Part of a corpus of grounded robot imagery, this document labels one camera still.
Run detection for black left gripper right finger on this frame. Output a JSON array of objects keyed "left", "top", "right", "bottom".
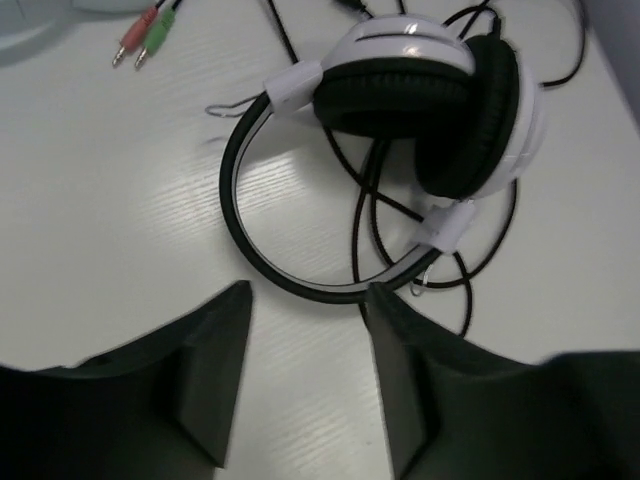
[{"left": 366, "top": 284, "right": 639, "bottom": 479}]

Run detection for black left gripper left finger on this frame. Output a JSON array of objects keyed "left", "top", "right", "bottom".
[{"left": 1, "top": 281, "right": 252, "bottom": 479}]

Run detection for black headphone cable with plugs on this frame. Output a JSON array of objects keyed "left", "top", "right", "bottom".
[{"left": 111, "top": 0, "right": 587, "bottom": 338}]

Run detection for white black headphones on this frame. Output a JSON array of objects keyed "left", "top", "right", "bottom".
[{"left": 219, "top": 15, "right": 544, "bottom": 305}]

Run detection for teal headphones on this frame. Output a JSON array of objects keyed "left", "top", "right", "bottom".
[{"left": 1, "top": 1, "right": 91, "bottom": 68}]

